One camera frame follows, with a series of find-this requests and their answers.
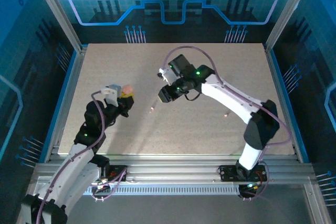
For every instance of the pink earbud charging case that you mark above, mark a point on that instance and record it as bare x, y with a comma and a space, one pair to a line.
127, 89

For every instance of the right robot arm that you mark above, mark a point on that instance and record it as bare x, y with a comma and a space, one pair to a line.
231, 98

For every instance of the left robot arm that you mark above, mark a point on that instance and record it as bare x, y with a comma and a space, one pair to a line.
65, 176

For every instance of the slotted metal vent strip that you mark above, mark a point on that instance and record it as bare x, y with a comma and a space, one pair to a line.
157, 190

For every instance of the blue table edge strip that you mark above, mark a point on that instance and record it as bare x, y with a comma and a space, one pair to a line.
281, 77

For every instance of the grey metal base panel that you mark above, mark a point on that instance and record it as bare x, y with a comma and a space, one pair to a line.
168, 211

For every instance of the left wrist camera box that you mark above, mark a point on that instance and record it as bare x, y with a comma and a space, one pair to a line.
111, 90

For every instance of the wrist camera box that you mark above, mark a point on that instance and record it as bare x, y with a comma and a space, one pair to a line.
166, 73
111, 90

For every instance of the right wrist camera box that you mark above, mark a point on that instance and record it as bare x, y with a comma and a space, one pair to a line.
166, 73

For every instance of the aluminium table side rail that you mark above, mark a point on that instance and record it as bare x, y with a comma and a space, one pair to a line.
275, 77
74, 77

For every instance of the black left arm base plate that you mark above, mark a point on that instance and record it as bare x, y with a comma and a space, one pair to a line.
116, 174

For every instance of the aluminium frame cross beam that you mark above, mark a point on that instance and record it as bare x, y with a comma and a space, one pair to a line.
170, 169

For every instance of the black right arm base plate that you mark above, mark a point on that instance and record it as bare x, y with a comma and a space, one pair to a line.
228, 172

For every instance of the aluminium frame post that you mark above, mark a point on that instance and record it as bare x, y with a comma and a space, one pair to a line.
288, 11
60, 11

